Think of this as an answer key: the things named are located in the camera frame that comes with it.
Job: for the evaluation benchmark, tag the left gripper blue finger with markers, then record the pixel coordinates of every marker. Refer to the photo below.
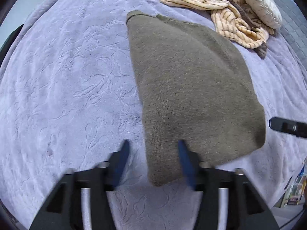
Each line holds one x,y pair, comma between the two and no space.
246,208
62,208

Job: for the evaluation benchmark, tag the striped beige fleece garment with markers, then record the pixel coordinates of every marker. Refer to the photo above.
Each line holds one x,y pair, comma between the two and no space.
233,19

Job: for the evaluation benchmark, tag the colourful books on shelf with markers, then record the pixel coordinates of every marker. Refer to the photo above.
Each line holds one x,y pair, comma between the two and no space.
294,190

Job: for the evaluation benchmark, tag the grey quilted mattress cover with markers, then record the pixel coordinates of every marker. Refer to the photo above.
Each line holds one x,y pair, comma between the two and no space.
294,27

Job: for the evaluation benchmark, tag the cream quilted pillow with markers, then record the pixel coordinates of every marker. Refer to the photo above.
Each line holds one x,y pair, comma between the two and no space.
267,11

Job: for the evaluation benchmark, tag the lavender embossed bed blanket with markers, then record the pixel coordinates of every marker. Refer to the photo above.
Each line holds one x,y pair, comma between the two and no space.
69,97

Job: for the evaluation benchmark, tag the black pillow at bed edge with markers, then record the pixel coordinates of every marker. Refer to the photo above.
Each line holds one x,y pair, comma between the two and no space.
8,43

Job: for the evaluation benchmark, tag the olive brown knit sweater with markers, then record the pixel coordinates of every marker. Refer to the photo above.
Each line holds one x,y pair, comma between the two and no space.
194,85

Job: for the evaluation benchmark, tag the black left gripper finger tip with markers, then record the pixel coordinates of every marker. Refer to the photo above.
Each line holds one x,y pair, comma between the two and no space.
298,129

